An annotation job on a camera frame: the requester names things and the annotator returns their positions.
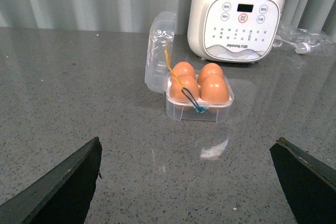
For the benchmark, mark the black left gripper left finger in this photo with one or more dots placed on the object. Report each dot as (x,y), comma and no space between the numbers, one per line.
(63,195)

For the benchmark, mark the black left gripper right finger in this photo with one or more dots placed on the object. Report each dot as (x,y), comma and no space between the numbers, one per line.
(308,184)

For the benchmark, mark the brown egg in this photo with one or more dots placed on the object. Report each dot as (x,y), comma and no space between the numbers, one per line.
(214,90)
(188,82)
(210,69)
(184,71)

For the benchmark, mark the clear plastic egg box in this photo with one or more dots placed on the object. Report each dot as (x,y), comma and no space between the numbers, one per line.
(158,77)

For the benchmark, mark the clear plastic bag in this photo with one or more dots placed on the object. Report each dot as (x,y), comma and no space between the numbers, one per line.
(321,44)

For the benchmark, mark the white Joyoung soy milk maker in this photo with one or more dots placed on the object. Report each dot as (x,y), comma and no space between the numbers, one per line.
(241,31)

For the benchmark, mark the white power cord plug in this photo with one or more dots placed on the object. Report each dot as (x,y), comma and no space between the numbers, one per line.
(300,48)

